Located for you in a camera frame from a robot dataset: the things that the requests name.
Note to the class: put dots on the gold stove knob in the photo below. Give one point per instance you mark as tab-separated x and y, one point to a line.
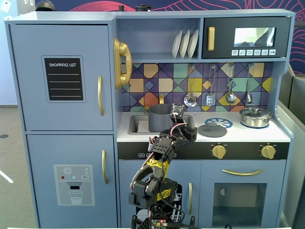
268	152
218	152

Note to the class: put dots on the metal slotted spatula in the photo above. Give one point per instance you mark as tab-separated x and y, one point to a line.
210	99

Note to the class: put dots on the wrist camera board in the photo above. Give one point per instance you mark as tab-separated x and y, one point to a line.
177	110

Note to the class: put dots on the gold toy telephone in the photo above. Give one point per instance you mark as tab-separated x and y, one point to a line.
122	51

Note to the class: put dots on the gray plate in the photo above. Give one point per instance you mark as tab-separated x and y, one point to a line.
176	45
184	45
193	44

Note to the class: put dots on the blue toy kitchen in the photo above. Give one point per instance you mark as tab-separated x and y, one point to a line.
155	14

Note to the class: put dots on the small black cylinder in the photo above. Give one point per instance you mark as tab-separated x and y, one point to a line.
121	8

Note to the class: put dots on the gray sink basin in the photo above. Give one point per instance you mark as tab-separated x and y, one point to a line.
139	125

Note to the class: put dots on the colourful tile backsplash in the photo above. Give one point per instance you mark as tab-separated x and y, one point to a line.
166	81

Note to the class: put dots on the black microwave door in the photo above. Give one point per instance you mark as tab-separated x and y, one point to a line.
221	31

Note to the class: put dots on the gray cooking pot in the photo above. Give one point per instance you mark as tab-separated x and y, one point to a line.
158	119

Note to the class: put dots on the fridge door with water dispenser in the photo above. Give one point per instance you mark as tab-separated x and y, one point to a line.
43	152

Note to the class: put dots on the gray pot lid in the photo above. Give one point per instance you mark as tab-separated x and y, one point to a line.
212	131

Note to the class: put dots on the oven door with window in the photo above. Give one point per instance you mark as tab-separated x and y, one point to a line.
207	190

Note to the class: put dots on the stainless steel pot lid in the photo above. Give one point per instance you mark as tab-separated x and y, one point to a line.
255	112

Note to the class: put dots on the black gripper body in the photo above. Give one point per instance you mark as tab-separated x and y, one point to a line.
190	134

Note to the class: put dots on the metal ladle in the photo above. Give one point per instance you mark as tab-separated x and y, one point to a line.
230	97

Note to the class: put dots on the black helmet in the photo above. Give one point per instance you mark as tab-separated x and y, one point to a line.
45	5

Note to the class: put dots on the blue dishwasher door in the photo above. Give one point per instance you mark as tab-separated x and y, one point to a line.
126	176

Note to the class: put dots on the black floor disc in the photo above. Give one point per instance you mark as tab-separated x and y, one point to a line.
3	136

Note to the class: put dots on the gold tap knob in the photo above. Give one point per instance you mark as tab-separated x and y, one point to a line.
146	110

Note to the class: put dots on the metal skimmer spoon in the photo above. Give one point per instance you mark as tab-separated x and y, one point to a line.
190	100

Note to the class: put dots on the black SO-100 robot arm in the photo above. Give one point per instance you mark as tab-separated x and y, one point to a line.
155	188

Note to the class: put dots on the fridge door with shopping list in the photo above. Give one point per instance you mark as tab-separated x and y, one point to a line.
28	95

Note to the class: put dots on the gold faucet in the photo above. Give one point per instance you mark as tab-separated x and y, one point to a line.
161	99

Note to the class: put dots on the robot controller board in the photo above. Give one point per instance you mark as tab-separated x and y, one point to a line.
157	223

